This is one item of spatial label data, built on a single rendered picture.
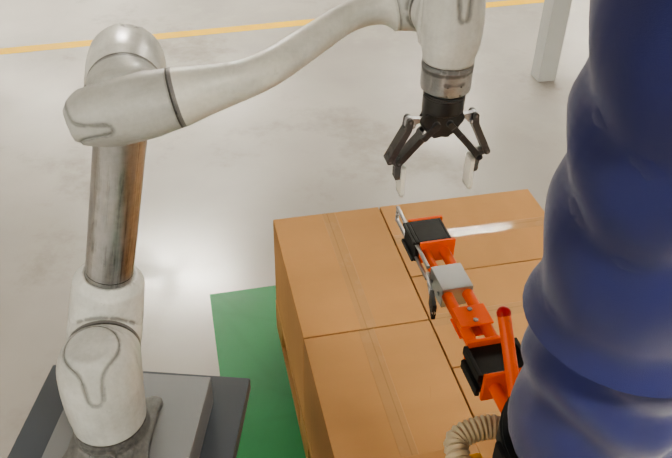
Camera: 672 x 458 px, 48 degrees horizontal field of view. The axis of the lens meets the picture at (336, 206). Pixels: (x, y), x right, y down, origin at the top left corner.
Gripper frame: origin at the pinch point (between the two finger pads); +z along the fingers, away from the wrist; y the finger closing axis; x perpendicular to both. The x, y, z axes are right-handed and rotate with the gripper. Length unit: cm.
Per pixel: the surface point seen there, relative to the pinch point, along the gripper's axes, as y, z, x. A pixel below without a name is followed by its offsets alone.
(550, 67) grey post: 186, 128, 283
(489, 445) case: 6, 43, -30
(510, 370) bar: 0.6, 9.4, -39.2
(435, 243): 0.5, 12.3, -3.1
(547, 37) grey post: 180, 107, 283
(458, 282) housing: 1.3, 12.8, -14.4
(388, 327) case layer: 8, 84, 43
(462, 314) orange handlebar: -0.9, 13.0, -22.5
